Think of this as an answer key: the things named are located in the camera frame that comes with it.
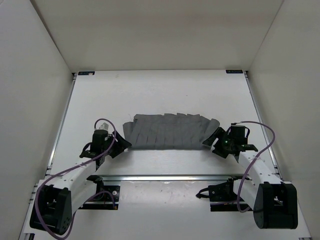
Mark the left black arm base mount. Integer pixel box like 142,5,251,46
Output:
80,175,121,211

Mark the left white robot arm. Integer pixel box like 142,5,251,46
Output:
29,129,131,240

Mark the blue corner label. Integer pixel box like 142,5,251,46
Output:
225,69,243,74
77,71,95,76

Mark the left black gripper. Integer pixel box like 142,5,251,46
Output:
103,129,132,158

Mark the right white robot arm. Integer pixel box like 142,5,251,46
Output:
196,123,298,229

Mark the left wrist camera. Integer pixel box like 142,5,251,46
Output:
97,122,109,132

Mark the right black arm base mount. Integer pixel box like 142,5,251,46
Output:
195,177,240,212

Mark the left blue corner label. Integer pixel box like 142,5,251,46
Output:
77,71,95,76

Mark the right blue corner label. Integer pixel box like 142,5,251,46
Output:
225,69,243,74

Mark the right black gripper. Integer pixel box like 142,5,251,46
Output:
202,127,234,158

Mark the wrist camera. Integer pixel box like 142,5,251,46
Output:
229,124,250,141
97,122,109,132

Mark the grey pleated skirt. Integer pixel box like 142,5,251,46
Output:
122,113,220,150

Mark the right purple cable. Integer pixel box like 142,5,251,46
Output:
231,120,279,213

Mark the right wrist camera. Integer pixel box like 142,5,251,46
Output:
229,124,250,141

